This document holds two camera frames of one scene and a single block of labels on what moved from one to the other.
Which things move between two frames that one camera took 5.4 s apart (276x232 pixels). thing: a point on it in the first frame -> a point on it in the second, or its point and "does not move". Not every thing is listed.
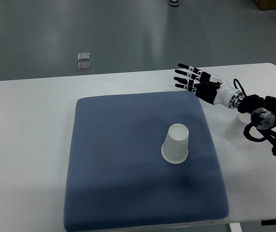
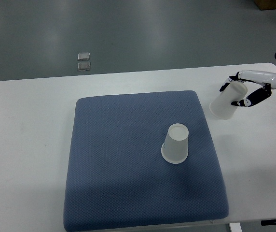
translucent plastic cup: (233, 133) -> (222, 107)
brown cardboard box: (265, 5) does not move
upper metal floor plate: (83, 56) does not move
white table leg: (235, 227) does not move
